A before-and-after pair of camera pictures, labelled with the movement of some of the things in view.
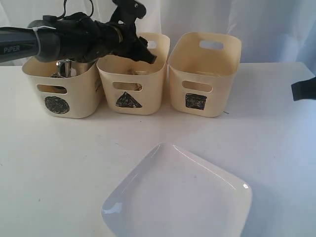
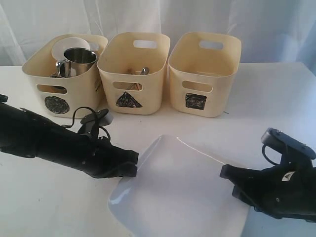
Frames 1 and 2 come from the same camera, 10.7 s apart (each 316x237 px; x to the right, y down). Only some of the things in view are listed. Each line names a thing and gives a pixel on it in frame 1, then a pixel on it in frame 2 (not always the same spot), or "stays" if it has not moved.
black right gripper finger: (304, 89) → (290, 191)
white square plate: (174, 192) stays
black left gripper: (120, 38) → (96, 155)
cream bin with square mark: (202, 66) stays
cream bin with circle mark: (76, 97) stays
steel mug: (67, 68) stays
